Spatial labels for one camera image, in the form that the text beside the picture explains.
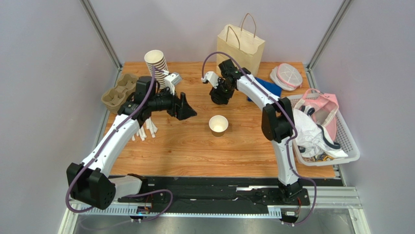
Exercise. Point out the white garment in basket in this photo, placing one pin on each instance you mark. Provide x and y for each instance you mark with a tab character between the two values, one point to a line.
313	140

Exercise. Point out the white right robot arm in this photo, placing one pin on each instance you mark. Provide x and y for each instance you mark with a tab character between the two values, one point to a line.
277	118

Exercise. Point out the aluminium frame rail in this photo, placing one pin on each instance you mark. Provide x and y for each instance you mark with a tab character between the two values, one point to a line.
336	209

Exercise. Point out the pile of wrapped straws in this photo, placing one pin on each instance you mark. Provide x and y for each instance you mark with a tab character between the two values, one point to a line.
148	126

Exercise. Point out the blue cloth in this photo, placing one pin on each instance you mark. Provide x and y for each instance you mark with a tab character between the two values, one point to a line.
269	87

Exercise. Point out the stack of paper cups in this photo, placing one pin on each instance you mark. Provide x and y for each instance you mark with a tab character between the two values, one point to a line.
157	66

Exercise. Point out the cardboard cup carrier stack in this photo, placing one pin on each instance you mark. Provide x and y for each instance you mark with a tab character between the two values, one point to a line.
115	97

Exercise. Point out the brown paper bag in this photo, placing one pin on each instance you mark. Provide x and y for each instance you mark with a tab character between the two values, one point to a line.
242	45

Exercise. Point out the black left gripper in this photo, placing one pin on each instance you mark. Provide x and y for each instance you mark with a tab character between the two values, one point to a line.
179	108

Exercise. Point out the single paper cup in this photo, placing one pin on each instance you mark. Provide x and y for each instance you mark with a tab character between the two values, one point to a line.
218	125

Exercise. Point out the white plastic basket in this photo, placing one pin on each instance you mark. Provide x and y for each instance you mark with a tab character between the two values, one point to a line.
343	137

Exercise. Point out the pink mesh bag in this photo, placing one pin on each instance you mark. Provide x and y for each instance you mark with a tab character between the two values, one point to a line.
322	107

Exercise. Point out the white pink mesh pouches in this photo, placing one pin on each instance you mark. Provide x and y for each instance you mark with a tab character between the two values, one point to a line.
287	77

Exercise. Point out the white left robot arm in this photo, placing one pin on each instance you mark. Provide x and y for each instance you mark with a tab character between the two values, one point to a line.
89	181

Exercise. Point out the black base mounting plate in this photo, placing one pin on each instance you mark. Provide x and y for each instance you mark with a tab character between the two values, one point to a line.
216	195

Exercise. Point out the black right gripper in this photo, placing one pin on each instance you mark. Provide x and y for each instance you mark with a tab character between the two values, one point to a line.
219	96

